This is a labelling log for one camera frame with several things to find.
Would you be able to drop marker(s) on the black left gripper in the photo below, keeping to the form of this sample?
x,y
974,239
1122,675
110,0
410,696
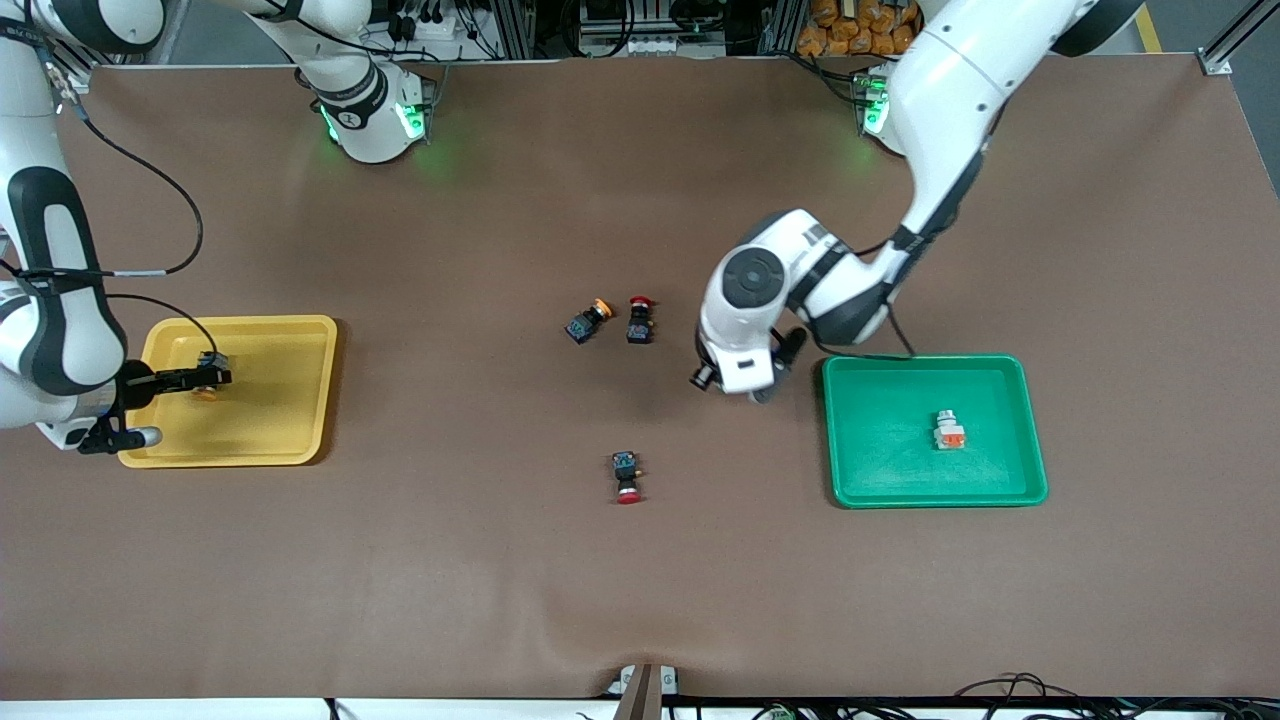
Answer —
x,y
792,345

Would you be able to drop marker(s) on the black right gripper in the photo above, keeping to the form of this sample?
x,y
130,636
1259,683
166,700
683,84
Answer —
x,y
143,383

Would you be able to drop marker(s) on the yellow push button switch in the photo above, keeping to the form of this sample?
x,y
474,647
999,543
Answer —
x,y
580,327
212,362

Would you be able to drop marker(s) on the green button with orange block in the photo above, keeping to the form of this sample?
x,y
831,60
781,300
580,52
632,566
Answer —
x,y
950,432

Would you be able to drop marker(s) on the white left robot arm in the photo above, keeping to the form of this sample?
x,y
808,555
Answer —
x,y
940,100

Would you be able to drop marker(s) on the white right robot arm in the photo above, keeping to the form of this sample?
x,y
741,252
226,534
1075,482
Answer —
x,y
50,330

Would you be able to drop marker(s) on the yellow plastic tray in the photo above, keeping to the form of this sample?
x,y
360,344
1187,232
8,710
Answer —
x,y
270,420

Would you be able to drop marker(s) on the green plastic tray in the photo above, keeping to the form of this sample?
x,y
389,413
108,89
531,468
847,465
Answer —
x,y
880,450

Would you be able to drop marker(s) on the brown table mat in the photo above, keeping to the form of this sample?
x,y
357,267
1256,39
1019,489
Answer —
x,y
640,600

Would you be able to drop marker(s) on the metal table clamp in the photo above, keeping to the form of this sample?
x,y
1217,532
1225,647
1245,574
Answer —
x,y
645,690

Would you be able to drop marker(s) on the orange netted items pile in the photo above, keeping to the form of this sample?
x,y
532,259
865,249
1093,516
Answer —
x,y
850,28

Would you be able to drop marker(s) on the grey control unit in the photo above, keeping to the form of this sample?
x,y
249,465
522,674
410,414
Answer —
x,y
650,30

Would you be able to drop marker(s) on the white power strip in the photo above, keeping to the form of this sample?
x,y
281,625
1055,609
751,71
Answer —
x,y
430,28

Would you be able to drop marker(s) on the red push button switch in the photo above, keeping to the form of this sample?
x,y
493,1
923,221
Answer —
x,y
640,330
626,468

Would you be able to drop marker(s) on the aluminium frame post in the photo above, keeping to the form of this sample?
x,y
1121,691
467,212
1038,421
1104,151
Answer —
x,y
1235,40

